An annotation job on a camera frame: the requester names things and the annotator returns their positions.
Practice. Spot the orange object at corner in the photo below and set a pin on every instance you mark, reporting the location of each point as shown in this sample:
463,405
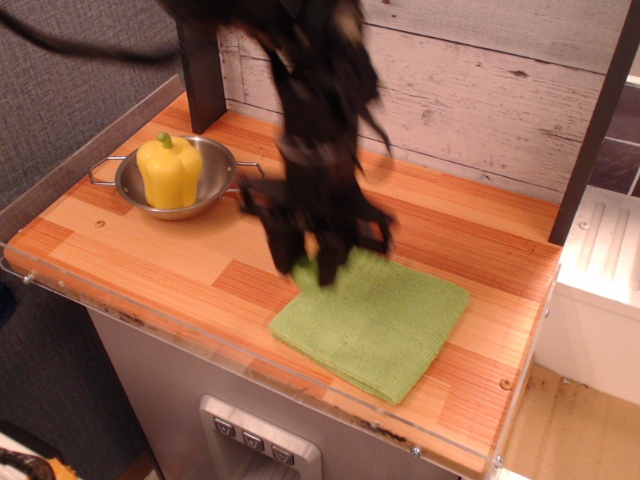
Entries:
61,471

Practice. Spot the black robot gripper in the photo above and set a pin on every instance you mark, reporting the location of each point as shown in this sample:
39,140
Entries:
320,194

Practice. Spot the white toy sink unit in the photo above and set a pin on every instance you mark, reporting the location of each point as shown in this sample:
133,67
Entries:
590,332

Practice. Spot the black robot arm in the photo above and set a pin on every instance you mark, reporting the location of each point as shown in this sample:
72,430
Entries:
325,81

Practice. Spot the small steel pot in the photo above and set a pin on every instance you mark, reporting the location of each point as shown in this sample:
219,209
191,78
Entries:
218,177

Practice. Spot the green handled grey spatula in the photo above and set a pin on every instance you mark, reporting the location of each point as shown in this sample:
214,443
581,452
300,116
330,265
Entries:
305,273

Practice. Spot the dark right upright post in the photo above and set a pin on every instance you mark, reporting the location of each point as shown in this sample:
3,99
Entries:
604,110

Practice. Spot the dark upright post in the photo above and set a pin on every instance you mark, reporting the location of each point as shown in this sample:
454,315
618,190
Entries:
604,110
203,78

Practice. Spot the grey toy fridge cabinet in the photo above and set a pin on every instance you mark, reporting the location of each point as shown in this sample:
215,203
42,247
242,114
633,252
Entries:
164,384

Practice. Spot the clear acrylic edge guard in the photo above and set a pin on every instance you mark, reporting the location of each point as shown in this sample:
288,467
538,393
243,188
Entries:
458,411

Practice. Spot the yellow toy bell pepper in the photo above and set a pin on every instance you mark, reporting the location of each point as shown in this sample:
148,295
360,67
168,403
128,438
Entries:
170,168

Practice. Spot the silver dispenser button panel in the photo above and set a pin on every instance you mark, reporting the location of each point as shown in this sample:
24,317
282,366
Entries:
244,446

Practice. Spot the dark left upright post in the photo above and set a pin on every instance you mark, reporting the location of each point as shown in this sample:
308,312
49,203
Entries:
203,78

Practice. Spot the green woven cloth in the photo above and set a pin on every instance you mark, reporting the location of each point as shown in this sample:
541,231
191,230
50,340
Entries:
380,325

